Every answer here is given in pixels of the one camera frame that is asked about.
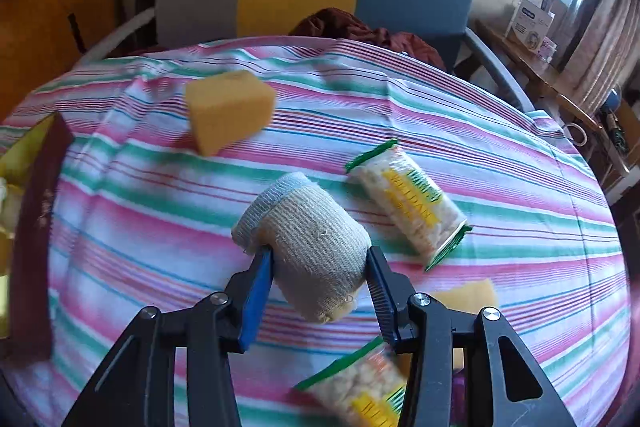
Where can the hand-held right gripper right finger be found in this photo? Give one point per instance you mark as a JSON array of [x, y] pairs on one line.
[[380, 292]]

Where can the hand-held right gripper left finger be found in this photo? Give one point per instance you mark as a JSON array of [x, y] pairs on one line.
[[255, 297]]

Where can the beige elastic bandage roll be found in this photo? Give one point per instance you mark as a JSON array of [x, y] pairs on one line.
[[310, 247]]

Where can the green-edged snack packet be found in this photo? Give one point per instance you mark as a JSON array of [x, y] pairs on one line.
[[410, 197], [350, 387]]

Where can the maroon box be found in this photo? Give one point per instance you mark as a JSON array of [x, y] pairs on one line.
[[40, 232]]

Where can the small yellow sponge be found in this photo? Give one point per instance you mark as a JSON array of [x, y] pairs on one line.
[[470, 294]]

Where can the purple snack packet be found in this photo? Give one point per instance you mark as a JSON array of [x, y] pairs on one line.
[[457, 399]]

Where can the striped tablecloth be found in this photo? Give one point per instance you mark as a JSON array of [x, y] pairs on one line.
[[150, 207]]

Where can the large yellow sponge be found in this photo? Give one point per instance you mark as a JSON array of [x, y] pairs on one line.
[[230, 107]]

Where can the dark red cloth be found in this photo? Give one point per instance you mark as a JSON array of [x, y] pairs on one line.
[[350, 27]]

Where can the wooden side table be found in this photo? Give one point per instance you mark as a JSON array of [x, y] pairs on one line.
[[550, 77]]

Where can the small pink box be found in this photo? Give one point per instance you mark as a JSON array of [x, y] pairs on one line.
[[548, 48]]

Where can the blue round object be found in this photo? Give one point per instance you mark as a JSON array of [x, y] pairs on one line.
[[612, 101]]

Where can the white cardboard box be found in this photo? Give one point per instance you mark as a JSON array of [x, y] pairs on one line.
[[527, 24]]

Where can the patterned curtain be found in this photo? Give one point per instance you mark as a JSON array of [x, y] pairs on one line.
[[600, 47]]

